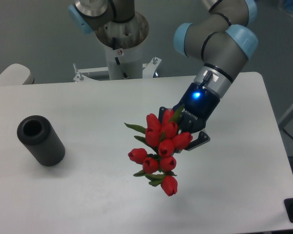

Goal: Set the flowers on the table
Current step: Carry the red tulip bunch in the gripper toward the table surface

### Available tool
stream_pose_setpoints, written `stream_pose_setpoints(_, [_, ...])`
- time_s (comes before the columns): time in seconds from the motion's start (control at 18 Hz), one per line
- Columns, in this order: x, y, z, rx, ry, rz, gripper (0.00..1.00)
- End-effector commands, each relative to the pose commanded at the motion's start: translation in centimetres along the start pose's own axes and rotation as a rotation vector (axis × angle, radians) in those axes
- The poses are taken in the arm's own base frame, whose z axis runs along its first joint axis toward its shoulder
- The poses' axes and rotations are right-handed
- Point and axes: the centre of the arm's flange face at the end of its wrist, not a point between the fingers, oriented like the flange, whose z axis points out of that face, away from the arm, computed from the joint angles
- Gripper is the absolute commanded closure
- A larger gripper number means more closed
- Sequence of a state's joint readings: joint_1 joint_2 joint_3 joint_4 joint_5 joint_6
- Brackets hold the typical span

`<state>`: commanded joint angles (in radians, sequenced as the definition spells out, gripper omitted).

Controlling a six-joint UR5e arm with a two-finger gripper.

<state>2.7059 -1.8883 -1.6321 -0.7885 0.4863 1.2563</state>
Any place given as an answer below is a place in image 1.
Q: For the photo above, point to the white metal base frame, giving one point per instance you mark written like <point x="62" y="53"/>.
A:
<point x="101" y="73"/>

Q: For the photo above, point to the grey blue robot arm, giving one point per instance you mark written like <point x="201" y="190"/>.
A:
<point x="223" y="42"/>

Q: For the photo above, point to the white chair armrest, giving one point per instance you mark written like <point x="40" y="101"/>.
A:
<point x="16" y="74"/>

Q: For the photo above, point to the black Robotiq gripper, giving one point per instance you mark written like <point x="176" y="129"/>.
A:
<point x="199" y="103"/>

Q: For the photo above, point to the red tulip bouquet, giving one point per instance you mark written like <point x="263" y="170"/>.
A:
<point x="164" y="138"/>

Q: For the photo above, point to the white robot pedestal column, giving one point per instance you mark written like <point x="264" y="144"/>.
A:
<point x="123" y="44"/>

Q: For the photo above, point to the black ribbed cylinder vase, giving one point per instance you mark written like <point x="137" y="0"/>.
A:
<point x="39" y="137"/>

